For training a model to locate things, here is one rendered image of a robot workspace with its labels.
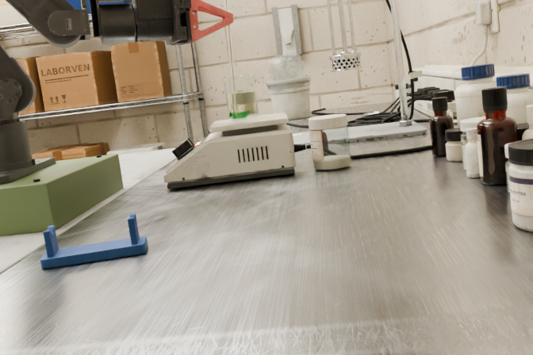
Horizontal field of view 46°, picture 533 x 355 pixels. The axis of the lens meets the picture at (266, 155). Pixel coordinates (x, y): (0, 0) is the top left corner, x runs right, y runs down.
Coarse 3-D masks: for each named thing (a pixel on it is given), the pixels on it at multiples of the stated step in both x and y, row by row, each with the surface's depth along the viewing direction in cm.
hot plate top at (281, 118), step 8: (224, 120) 102; (240, 120) 98; (248, 120) 96; (256, 120) 94; (264, 120) 93; (272, 120) 93; (280, 120) 93; (288, 120) 94; (216, 128) 93; (224, 128) 93; (232, 128) 93; (240, 128) 93
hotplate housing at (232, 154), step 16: (256, 128) 95; (272, 128) 95; (288, 128) 95; (208, 144) 93; (224, 144) 93; (240, 144) 93; (256, 144) 93; (272, 144) 93; (288, 144) 93; (304, 144) 102; (192, 160) 93; (208, 160) 93; (224, 160) 93; (240, 160) 93; (256, 160) 93; (272, 160) 93; (288, 160) 94; (176, 176) 94; (192, 176) 94; (208, 176) 94; (224, 176) 94; (240, 176) 94; (256, 176) 94
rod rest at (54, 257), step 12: (132, 216) 62; (48, 228) 62; (132, 228) 61; (48, 240) 60; (120, 240) 63; (132, 240) 61; (144, 240) 62; (48, 252) 60; (60, 252) 61; (72, 252) 61; (84, 252) 60; (96, 252) 60; (108, 252) 60; (120, 252) 60; (132, 252) 61; (144, 252) 61; (48, 264) 60; (60, 264) 60; (72, 264) 60
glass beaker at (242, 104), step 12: (240, 72) 102; (252, 72) 101; (228, 84) 98; (240, 84) 98; (252, 84) 99; (228, 96) 99; (240, 96) 98; (252, 96) 99; (228, 108) 99; (240, 108) 98; (252, 108) 99
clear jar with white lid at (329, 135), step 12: (312, 120) 94; (324, 120) 93; (336, 120) 93; (312, 132) 95; (324, 132) 93; (336, 132) 93; (348, 132) 95; (312, 144) 95; (324, 144) 93; (336, 144) 93; (348, 144) 95; (312, 156) 96; (324, 156) 94; (336, 156) 93; (348, 156) 95; (324, 168) 94; (336, 168) 94
